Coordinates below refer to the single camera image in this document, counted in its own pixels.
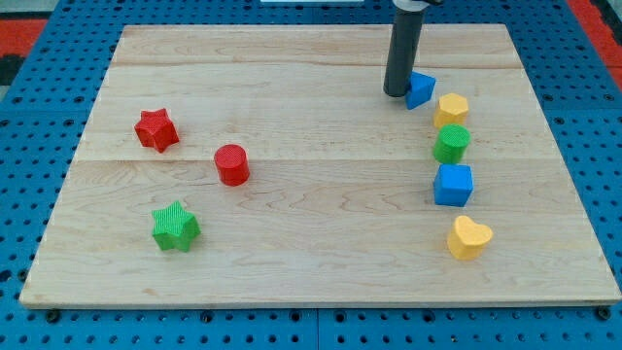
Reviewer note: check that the green cylinder block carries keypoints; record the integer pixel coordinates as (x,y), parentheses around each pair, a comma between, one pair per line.
(451,143)

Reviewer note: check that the red cylinder block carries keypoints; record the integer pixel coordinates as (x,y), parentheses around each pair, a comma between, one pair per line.
(232,165)

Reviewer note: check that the green star block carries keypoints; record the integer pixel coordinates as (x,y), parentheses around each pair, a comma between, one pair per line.
(175,227)

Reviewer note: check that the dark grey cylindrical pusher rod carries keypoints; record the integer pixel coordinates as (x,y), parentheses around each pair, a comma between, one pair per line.
(406,31)

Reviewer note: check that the yellow hexagon block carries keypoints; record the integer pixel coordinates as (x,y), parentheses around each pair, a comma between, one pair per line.
(450,108)

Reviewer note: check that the light wooden board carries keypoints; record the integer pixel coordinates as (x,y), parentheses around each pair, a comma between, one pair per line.
(338,210)

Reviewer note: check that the yellow heart block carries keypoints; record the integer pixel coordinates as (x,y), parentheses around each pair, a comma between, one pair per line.
(467,239)

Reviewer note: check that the blue cube block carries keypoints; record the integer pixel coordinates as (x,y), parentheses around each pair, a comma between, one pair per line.
(452,185)

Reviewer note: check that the blue triangle block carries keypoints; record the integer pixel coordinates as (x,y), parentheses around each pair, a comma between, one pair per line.
(420,90)

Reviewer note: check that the red star block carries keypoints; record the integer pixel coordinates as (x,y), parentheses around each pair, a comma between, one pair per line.
(156,130)

